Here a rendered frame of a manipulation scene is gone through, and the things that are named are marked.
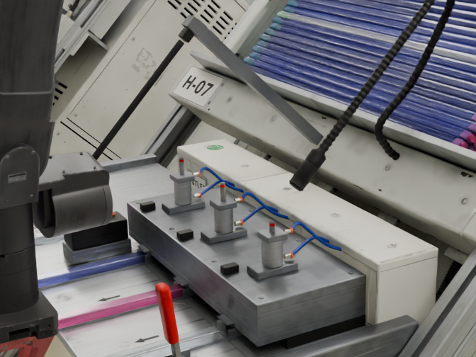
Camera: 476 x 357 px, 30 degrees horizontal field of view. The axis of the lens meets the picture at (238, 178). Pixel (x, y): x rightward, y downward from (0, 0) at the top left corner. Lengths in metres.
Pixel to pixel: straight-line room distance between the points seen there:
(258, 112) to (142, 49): 1.02
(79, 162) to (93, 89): 1.46
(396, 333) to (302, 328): 0.10
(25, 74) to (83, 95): 1.55
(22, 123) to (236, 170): 0.53
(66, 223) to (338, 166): 0.43
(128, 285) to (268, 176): 0.25
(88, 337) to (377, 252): 0.32
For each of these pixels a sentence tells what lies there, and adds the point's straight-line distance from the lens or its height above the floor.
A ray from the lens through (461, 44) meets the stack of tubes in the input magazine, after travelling 1.09.
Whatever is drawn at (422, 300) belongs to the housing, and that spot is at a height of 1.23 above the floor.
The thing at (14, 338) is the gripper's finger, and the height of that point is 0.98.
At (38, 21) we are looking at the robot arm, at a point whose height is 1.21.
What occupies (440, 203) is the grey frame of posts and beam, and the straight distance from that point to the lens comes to 0.99.
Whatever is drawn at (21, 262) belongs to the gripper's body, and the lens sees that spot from 0.80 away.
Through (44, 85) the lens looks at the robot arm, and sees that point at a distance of 0.73.
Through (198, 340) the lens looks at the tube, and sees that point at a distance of 0.94.
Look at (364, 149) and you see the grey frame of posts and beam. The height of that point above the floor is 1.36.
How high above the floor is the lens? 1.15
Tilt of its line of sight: 4 degrees up
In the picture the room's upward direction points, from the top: 36 degrees clockwise
